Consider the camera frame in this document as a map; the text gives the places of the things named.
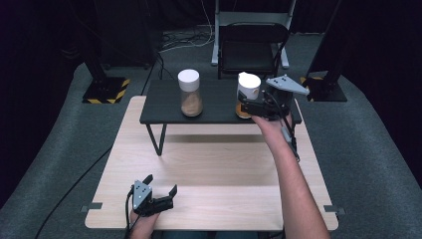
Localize hand-held gripper cable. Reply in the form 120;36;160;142
265;91;302;163
123;185;141;239

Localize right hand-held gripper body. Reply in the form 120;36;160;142
245;74;312;122

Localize person's right hand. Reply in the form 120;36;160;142
251;111;295;147

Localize white cable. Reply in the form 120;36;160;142
160;0;215;53

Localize black shelf with hairpin legs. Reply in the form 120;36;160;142
139;79;304;157

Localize black folding chair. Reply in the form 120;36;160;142
217;21;291;81

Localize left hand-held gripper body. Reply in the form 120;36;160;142
131;178;175;219

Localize right hand-held gripper cable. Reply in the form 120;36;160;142
265;91;302;163

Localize person's left hand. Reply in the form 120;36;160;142
128;208;161;233

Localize glass jar with tan powder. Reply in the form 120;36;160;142
177;68;204;118

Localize black stand with striped base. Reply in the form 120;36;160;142
82;49;131;106
299;0;348;104

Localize left hand-held gripper cable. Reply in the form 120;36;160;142
123;185;141;239

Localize white-lidded jar with orange powder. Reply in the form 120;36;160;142
235;71;263;120

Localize person's blue trousers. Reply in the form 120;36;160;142
161;230;261;239

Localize black floor cable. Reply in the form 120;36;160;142
34;146;112;239
140;49;166;98

